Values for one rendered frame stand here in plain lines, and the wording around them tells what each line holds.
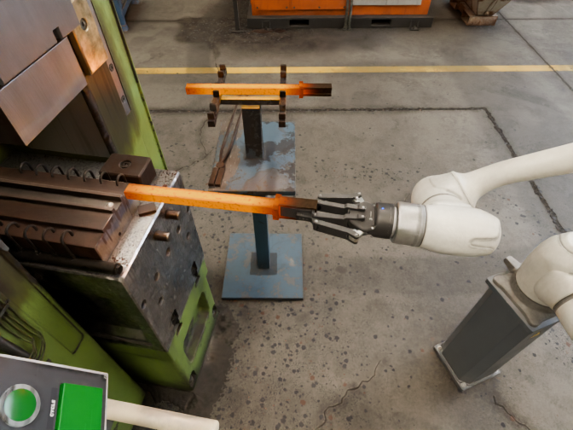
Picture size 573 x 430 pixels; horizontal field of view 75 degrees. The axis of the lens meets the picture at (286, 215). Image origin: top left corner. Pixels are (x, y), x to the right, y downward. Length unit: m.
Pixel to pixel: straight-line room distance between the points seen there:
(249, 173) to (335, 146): 1.42
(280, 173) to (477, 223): 0.73
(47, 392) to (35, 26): 0.58
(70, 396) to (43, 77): 0.53
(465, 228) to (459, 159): 2.02
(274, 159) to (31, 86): 0.84
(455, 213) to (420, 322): 1.19
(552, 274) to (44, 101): 1.25
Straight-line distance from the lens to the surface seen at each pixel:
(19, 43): 0.77
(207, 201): 0.84
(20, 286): 1.03
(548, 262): 1.25
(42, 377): 0.73
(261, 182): 1.30
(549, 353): 2.13
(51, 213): 1.06
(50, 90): 0.81
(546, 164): 0.92
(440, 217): 0.80
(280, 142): 1.46
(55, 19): 0.83
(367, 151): 2.68
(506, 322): 1.45
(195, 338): 1.68
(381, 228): 0.78
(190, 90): 1.29
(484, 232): 0.82
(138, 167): 1.10
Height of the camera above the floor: 1.67
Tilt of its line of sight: 49 degrees down
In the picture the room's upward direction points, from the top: straight up
